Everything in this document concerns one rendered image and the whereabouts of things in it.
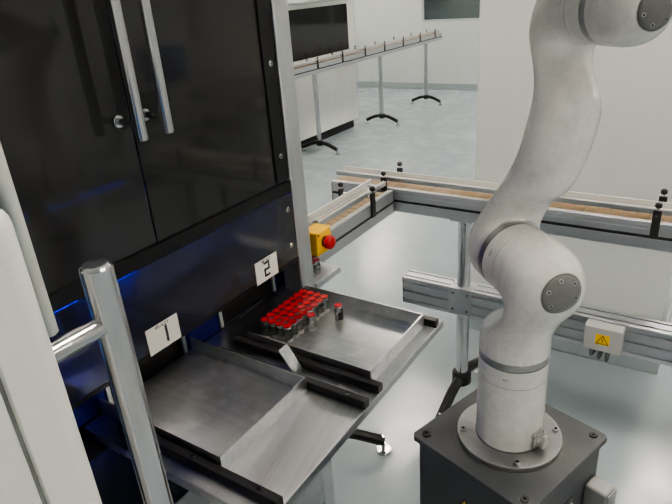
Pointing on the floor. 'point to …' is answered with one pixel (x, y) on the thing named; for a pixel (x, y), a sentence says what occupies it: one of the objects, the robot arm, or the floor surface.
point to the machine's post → (294, 274)
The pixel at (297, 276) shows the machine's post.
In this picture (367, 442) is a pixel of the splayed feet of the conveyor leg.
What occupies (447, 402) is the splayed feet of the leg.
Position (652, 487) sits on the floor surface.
